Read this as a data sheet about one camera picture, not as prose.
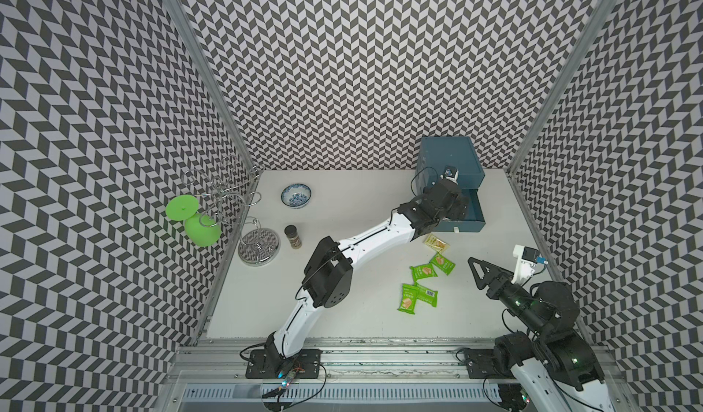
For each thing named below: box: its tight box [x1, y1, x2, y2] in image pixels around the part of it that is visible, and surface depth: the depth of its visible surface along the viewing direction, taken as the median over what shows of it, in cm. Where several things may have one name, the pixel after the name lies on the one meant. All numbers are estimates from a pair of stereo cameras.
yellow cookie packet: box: [422, 233, 451, 254], surface depth 98 cm
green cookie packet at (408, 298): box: [397, 283, 420, 315], surface depth 85 cm
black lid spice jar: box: [283, 224, 303, 250], surface depth 91 cm
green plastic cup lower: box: [183, 213, 223, 248], surface depth 77 cm
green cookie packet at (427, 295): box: [414, 282, 439, 308], surface depth 86 cm
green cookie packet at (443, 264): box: [429, 251, 456, 276], surface depth 93 cm
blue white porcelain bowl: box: [280, 183, 313, 210], surface depth 110 cm
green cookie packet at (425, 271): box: [409, 262, 438, 283], surface depth 91 cm
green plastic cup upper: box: [165, 194, 199, 222], surface depth 68 cm
